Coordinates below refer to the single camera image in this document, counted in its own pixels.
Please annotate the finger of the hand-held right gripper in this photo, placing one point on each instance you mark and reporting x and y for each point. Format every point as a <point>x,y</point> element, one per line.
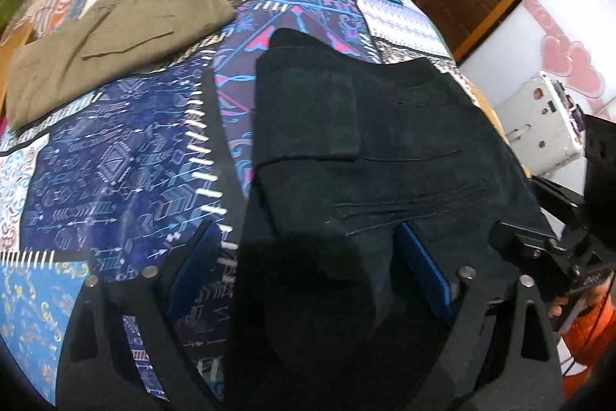
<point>558,199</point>
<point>529,242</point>

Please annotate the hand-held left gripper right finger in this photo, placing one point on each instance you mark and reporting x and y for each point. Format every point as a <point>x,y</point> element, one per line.
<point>426,269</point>

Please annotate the black pants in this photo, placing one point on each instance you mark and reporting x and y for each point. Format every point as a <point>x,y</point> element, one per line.
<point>385,127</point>

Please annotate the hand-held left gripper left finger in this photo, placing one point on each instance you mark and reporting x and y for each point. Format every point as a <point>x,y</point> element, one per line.
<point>192,269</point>

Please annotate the olive green pants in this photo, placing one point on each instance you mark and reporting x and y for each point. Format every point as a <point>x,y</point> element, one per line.
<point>96,54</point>

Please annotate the person's right hand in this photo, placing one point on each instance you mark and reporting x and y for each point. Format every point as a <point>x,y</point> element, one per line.
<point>557,309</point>

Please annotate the blue patchwork blanket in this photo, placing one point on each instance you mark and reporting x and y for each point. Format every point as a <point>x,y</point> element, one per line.
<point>110,165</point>

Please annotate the white plastic device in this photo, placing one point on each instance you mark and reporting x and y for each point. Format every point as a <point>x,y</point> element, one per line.
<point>539,122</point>

